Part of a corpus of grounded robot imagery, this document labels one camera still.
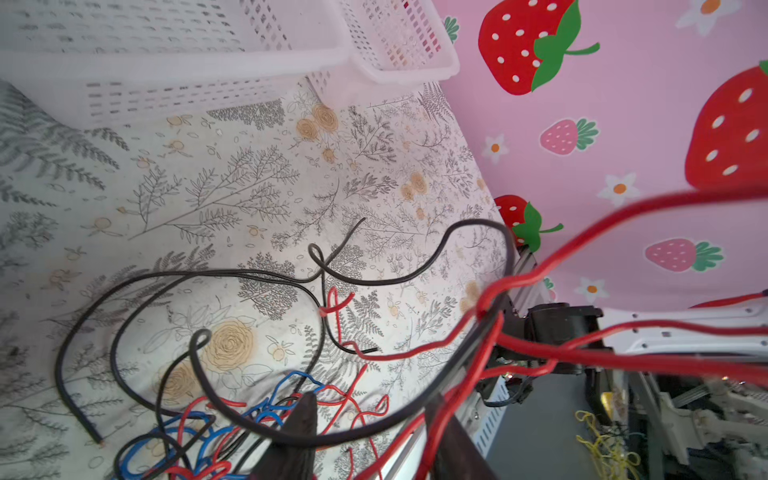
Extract black cables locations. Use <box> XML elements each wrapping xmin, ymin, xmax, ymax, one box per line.
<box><xmin>55</xmin><ymin>217</ymin><xmax>517</xmax><ymax>480</ymax></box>

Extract white plastic basket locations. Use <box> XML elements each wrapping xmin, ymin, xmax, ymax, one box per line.
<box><xmin>309</xmin><ymin>0</ymin><xmax>460</xmax><ymax>110</ymax></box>
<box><xmin>1</xmin><ymin>0</ymin><xmax>352</xmax><ymax>130</ymax></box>

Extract floral table cloth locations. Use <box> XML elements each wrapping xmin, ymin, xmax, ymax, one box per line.
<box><xmin>1</xmin><ymin>84</ymin><xmax>508</xmax><ymax>479</ymax></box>

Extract blue cables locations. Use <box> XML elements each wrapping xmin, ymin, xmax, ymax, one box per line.
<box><xmin>116</xmin><ymin>370</ymin><xmax>325</xmax><ymax>480</ymax></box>

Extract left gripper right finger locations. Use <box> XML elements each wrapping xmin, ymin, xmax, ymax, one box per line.
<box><xmin>428</xmin><ymin>414</ymin><xmax>497</xmax><ymax>480</ymax></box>

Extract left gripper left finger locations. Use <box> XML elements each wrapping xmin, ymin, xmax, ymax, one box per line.
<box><xmin>251</xmin><ymin>393</ymin><xmax>318</xmax><ymax>480</ymax></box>

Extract right white plastic basket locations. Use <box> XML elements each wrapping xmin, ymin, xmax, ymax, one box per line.
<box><xmin>309</xmin><ymin>0</ymin><xmax>460</xmax><ymax>110</ymax></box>

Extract red cables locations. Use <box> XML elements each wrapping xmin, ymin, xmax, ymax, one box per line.
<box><xmin>161</xmin><ymin>182</ymin><xmax>768</xmax><ymax>480</ymax></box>

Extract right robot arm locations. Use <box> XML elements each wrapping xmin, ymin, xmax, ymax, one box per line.
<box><xmin>496</xmin><ymin>297</ymin><xmax>767</xmax><ymax>387</ymax></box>

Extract middle white plastic basket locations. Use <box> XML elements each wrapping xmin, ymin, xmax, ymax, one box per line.
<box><xmin>1</xmin><ymin>0</ymin><xmax>352</xmax><ymax>130</ymax></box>

